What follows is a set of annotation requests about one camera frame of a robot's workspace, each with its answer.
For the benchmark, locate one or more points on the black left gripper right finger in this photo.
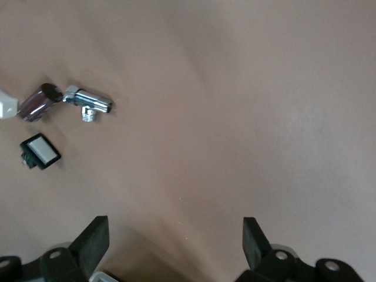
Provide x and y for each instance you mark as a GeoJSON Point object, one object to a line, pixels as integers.
{"type": "Point", "coordinates": [255, 249]}

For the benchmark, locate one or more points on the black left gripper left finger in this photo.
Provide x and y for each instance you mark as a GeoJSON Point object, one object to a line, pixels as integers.
{"type": "Point", "coordinates": [89, 246]}

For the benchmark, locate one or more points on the small green square component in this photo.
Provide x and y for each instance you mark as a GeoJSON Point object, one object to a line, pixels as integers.
{"type": "Point", "coordinates": [42, 149]}

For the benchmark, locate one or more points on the chrome angle valve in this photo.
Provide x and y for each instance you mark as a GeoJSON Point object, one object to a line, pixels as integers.
{"type": "Point", "coordinates": [88, 98]}

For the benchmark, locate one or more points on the maroon cylindrical capacitor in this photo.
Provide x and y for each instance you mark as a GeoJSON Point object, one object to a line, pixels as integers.
{"type": "Point", "coordinates": [36, 102]}

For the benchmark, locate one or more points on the white plastic block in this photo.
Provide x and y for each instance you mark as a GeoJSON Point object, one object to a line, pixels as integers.
{"type": "Point", "coordinates": [6, 105]}

